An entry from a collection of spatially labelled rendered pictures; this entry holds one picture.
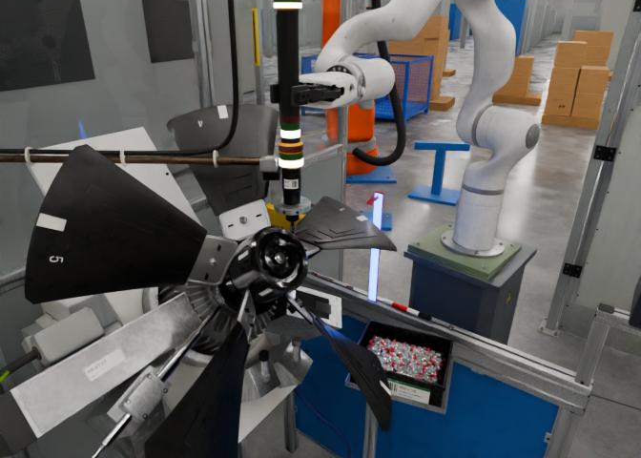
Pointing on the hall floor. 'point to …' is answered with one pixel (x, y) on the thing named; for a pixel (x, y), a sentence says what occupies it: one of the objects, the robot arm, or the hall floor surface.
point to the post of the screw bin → (370, 433)
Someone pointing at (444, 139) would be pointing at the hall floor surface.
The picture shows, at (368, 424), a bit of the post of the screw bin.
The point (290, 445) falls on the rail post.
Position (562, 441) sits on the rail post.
